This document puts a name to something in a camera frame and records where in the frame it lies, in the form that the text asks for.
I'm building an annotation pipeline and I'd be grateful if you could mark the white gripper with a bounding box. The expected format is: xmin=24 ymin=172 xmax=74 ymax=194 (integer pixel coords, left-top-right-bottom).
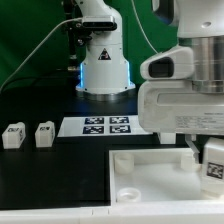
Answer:
xmin=138 ymin=80 xmax=224 ymax=164

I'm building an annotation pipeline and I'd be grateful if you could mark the white square tabletop part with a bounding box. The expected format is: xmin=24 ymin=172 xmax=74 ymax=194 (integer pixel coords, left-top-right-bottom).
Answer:
xmin=109 ymin=148 xmax=224 ymax=205

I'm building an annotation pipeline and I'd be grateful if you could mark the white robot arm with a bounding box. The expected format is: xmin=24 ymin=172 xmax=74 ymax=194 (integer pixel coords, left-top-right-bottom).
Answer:
xmin=76 ymin=0 xmax=224 ymax=147

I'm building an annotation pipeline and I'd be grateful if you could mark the white sheet with markers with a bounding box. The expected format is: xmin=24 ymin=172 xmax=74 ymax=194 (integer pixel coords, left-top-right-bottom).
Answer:
xmin=58 ymin=115 xmax=147 ymax=137

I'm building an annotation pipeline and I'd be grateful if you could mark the white obstacle front rail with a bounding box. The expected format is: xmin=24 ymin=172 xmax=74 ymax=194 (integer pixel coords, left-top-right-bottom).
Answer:
xmin=0 ymin=201 xmax=224 ymax=224

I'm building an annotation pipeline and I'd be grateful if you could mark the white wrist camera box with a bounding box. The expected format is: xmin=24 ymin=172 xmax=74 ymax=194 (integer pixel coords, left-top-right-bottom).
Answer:
xmin=140 ymin=45 xmax=194 ymax=80

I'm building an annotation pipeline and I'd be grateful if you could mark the white cable right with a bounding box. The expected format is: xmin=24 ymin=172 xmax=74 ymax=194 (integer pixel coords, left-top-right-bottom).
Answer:
xmin=130 ymin=0 xmax=160 ymax=54

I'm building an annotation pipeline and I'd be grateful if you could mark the white cable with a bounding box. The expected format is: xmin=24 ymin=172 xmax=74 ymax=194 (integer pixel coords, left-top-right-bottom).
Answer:
xmin=130 ymin=0 xmax=160 ymax=54
xmin=0 ymin=17 xmax=83 ymax=93

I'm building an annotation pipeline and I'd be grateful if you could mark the white cable left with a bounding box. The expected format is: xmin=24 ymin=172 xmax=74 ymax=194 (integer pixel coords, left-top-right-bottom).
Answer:
xmin=0 ymin=17 xmax=83 ymax=93

